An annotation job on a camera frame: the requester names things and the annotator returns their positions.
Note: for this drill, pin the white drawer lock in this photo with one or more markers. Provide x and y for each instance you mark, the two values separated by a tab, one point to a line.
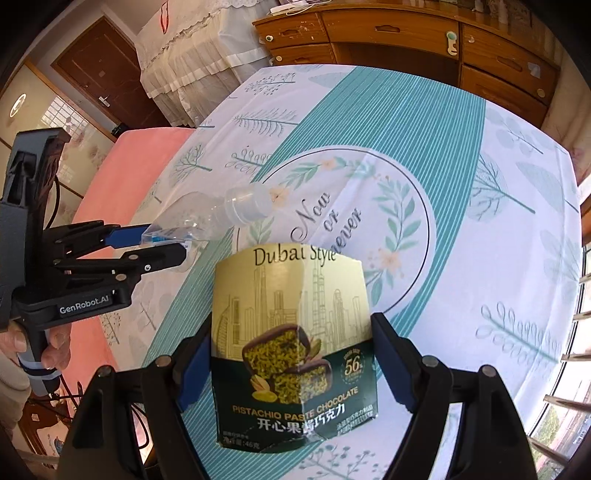
451	44

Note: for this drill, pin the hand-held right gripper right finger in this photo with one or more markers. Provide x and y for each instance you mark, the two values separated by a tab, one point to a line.
392	369

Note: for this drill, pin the clear plastic bottle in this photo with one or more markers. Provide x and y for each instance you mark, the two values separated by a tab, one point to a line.
207	217

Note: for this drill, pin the wooden dresser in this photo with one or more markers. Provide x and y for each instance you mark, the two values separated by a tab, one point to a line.
415	41

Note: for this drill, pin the cream and green chocolate box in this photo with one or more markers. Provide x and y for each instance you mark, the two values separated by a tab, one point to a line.
295	323

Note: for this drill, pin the person's left hand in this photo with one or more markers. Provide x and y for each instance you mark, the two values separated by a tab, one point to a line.
55	341

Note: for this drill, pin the brown wooden door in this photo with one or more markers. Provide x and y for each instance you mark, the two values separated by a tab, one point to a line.
101	78

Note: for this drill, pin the person's left forearm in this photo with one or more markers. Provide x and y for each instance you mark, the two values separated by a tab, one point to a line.
11	397

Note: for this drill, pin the tree print tablecloth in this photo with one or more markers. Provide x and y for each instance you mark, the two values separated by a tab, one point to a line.
461	230

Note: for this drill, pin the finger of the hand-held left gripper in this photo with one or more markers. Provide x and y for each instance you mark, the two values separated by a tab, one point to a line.
152	263
124	237

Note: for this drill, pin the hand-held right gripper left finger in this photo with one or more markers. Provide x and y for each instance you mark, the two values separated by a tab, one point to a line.
194	369

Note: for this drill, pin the paper panel sliding door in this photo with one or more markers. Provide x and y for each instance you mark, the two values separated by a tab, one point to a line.
46	134

